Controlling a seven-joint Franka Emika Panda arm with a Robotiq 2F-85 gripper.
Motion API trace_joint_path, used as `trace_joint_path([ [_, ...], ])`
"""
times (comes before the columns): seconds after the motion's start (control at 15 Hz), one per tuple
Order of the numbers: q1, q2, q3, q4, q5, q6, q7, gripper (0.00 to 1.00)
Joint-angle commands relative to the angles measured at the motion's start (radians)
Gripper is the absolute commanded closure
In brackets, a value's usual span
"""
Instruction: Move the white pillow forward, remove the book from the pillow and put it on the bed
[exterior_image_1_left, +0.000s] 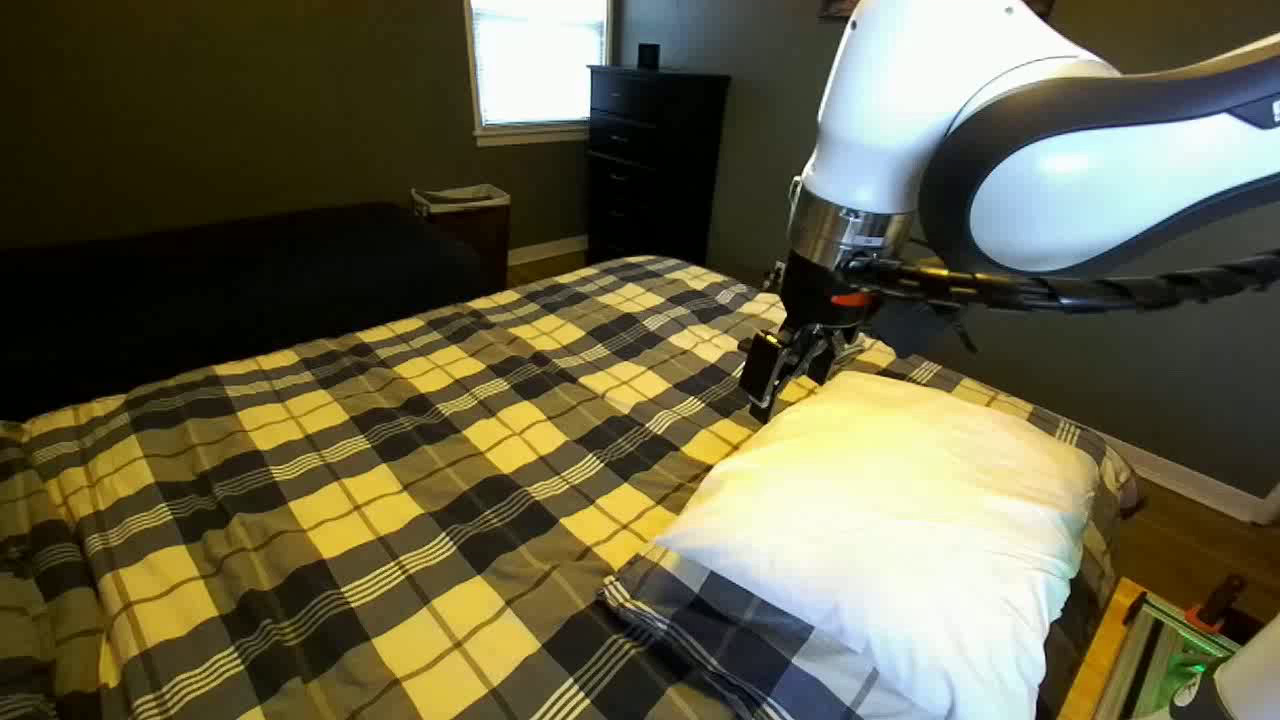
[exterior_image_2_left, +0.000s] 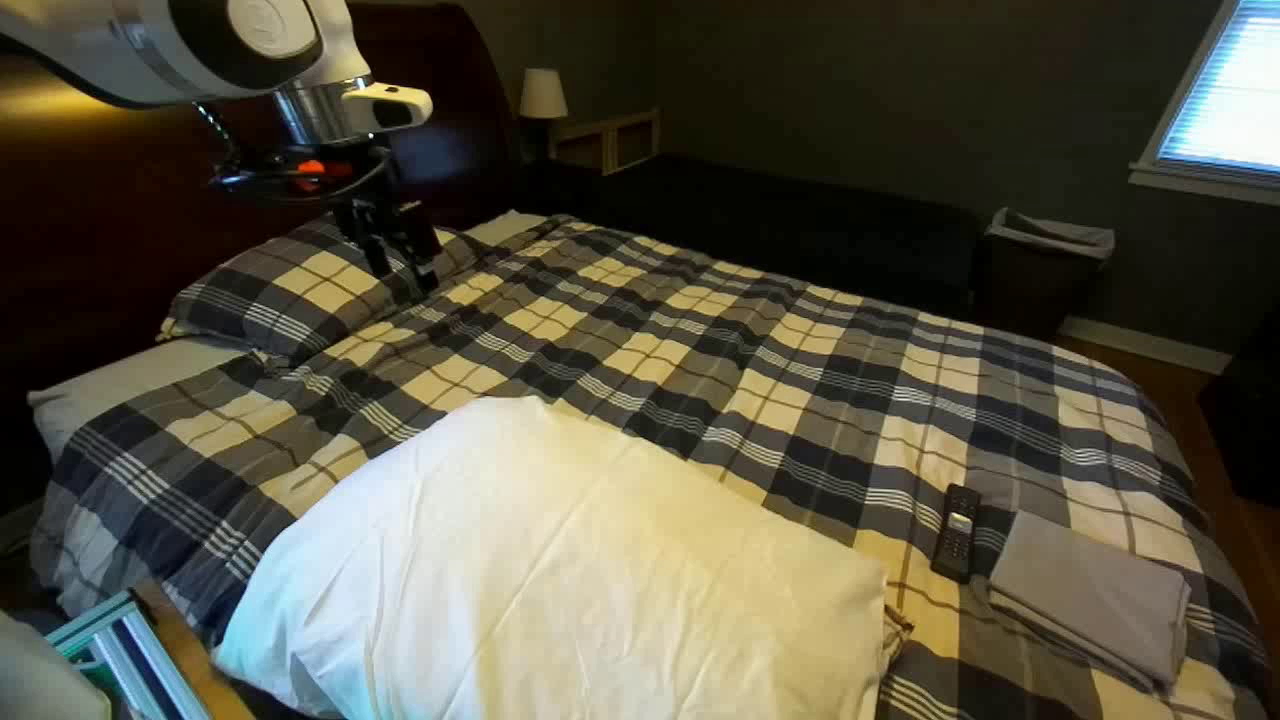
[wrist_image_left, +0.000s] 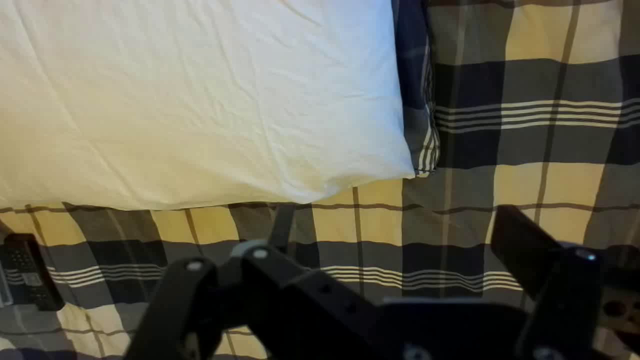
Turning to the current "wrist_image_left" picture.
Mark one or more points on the blue white plaid pillow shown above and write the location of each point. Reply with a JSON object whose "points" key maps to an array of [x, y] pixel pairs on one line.
{"points": [[412, 67]]}

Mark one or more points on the yellow black plaid comforter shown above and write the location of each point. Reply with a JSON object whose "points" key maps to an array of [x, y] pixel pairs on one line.
{"points": [[532, 87]]}

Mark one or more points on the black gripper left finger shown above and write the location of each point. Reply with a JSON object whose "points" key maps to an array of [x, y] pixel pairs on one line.
{"points": [[201, 307]]}

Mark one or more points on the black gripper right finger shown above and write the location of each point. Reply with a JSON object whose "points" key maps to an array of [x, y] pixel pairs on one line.
{"points": [[560, 293]]}

